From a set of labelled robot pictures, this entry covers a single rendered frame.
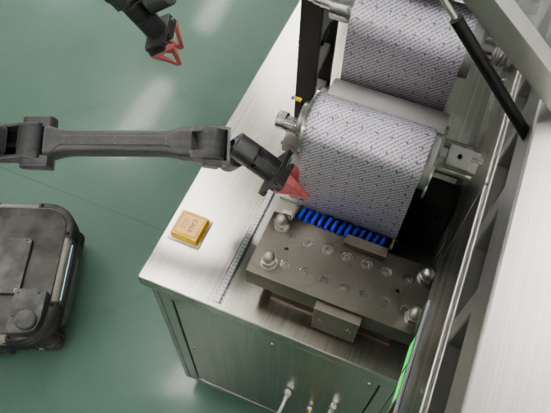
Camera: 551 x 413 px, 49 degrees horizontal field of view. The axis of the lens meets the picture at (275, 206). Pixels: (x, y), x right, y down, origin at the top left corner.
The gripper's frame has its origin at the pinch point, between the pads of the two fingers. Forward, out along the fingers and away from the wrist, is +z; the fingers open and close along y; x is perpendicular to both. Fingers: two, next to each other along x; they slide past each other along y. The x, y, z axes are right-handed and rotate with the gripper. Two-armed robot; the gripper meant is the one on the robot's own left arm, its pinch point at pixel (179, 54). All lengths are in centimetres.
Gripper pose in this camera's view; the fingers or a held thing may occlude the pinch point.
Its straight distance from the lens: 166.3
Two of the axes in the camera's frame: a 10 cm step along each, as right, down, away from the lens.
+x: -8.8, 2.3, 4.2
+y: 0.2, -8.6, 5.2
